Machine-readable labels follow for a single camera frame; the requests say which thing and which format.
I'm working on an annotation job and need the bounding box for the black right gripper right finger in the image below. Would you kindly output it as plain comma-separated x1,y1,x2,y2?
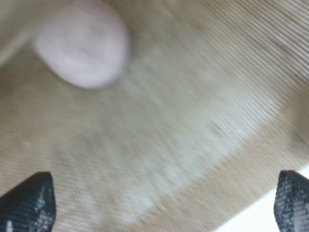
273,170,309,232

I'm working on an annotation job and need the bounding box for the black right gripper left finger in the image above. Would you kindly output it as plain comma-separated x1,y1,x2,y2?
0,172,56,232

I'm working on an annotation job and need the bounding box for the pink peach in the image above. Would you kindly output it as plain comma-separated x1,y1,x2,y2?
33,0,130,89

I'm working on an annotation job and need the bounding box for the brown linen bag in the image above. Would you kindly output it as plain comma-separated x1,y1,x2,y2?
0,0,309,232

